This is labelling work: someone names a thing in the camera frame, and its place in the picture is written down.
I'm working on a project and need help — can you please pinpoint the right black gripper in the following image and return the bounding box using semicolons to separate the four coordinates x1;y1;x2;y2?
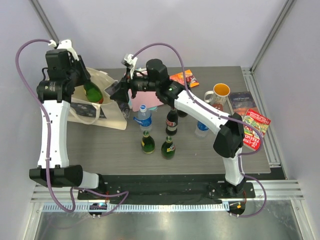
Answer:
109;68;159;105

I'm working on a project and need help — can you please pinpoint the green glass bottle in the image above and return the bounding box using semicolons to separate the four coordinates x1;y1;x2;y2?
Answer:
161;136;176;160
83;80;104;104
141;130;155;154

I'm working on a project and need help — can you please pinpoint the Pocari Sweat plastic bottle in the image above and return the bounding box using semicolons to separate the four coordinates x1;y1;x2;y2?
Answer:
133;104;152;132

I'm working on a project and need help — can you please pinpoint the Coca-Cola glass bottle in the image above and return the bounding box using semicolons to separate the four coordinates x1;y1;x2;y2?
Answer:
177;110;188;118
165;108;179;136

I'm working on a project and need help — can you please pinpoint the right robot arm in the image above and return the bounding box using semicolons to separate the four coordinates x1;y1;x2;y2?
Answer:
110;57;246;198

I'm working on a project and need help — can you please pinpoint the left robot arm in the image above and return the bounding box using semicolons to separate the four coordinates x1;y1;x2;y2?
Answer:
29;48;107;200

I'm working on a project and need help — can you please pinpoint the canvas tote bag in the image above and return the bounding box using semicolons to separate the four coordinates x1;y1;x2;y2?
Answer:
67;67;127;130

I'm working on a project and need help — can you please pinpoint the pink clipboard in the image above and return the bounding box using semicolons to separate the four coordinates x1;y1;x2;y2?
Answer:
128;89;163;112

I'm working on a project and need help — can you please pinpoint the teal clipboard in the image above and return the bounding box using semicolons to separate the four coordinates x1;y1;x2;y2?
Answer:
149;106;158;111

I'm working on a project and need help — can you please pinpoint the Roald Dahl book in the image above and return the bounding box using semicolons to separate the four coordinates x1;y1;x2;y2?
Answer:
170;69;200;88

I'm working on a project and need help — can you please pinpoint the white mug orange inside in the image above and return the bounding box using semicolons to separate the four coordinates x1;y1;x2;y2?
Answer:
203;83;231;106

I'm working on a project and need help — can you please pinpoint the brown red cube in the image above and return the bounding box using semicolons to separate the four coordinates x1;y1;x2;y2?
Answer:
212;103;224;112

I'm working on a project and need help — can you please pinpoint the dark purple book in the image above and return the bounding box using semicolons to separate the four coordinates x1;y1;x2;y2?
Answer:
227;91;259;117

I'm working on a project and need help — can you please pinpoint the red Treehouse book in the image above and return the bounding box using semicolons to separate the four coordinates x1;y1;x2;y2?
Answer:
242;108;271;151

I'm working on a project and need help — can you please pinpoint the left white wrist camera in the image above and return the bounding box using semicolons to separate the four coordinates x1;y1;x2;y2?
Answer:
48;39;79;61

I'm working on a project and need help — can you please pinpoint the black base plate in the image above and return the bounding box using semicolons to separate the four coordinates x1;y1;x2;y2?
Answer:
77;173;256;201

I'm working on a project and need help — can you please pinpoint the slotted cable duct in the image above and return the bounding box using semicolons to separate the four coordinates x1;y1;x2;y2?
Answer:
42;202;230;213

